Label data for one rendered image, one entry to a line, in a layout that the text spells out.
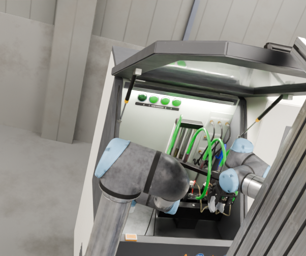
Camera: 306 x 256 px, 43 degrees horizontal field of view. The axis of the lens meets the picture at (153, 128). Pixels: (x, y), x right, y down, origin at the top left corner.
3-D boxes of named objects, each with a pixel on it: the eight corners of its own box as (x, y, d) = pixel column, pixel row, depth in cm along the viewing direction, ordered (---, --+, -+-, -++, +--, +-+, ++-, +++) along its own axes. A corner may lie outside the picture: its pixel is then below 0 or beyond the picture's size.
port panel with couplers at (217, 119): (194, 161, 216) (212, 114, 200) (192, 157, 218) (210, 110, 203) (215, 163, 219) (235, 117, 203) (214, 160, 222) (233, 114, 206)
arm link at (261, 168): (253, 194, 132) (231, 174, 139) (273, 186, 139) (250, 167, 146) (263, 176, 128) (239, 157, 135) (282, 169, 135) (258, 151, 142)
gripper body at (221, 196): (214, 205, 150) (225, 182, 144) (208, 191, 157) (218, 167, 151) (232, 207, 152) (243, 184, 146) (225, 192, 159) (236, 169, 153)
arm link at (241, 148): (247, 151, 136) (230, 137, 142) (236, 175, 142) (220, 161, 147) (260, 147, 141) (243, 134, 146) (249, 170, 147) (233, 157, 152)
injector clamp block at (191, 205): (154, 227, 196) (161, 204, 189) (151, 212, 204) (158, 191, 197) (215, 230, 205) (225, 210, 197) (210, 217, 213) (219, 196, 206)
